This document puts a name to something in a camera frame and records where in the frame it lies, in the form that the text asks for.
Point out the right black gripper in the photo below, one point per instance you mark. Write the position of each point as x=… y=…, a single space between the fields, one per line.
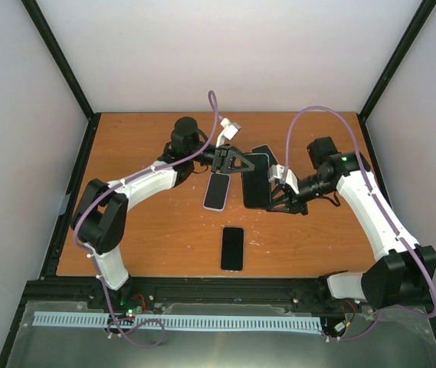
x=293 y=204

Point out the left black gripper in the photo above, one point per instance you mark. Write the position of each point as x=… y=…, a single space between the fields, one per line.
x=222 y=160

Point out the black phone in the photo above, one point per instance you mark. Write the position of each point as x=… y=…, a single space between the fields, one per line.
x=255 y=184
x=232 y=249

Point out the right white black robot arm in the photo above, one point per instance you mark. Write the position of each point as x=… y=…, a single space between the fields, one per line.
x=403 y=269

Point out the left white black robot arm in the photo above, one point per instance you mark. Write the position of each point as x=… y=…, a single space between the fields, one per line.
x=99 y=219

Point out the phone in pink case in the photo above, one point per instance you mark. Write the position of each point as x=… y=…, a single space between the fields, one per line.
x=265 y=149

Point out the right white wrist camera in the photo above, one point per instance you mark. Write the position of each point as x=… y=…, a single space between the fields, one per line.
x=284 y=176

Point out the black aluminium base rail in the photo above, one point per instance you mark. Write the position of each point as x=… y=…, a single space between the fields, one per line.
x=299 y=295

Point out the left black frame post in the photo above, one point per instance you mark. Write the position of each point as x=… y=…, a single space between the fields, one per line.
x=47 y=35

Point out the black frame post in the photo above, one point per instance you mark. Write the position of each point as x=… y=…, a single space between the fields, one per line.
x=47 y=35
x=402 y=48

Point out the right black frame post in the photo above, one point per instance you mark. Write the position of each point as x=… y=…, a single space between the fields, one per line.
x=402 y=48

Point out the light blue slotted cable duct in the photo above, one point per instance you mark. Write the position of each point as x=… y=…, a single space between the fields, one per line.
x=307 y=325

